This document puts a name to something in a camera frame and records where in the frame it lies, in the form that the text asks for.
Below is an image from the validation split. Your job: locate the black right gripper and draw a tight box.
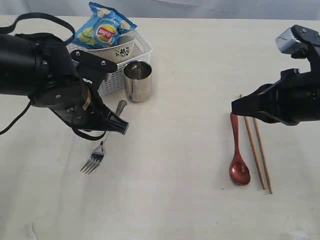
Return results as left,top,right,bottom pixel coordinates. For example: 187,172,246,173
231,68,320,125

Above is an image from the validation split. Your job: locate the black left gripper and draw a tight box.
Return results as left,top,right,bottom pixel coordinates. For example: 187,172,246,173
51,83,129,135

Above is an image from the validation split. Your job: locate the brown wooden chopstick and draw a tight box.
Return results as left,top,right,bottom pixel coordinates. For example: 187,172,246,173
253,118,273,195

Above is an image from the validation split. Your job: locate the stainless steel fork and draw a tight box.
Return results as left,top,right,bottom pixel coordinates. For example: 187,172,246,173
80,100,127,175

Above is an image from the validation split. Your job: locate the stainless steel cup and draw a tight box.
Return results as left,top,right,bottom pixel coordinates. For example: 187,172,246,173
122,60,152,103

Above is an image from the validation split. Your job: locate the light wooden chopstick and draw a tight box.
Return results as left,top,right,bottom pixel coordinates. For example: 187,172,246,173
239,93,267,190

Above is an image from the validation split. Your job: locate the dark wooden spoon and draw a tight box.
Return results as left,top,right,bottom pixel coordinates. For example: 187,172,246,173
229,112,251,186

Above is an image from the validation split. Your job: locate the speckled ceramic floral bowl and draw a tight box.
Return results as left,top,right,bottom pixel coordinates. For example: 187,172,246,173
87,39,135,64

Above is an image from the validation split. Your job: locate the blue Lays chip bag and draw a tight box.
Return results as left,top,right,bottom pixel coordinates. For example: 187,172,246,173
72,1,137,50

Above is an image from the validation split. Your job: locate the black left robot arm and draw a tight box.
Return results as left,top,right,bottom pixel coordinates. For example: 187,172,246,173
0,33,129,137

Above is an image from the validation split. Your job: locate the white plastic woven basket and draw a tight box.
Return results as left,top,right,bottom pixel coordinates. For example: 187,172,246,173
67,29,153,97

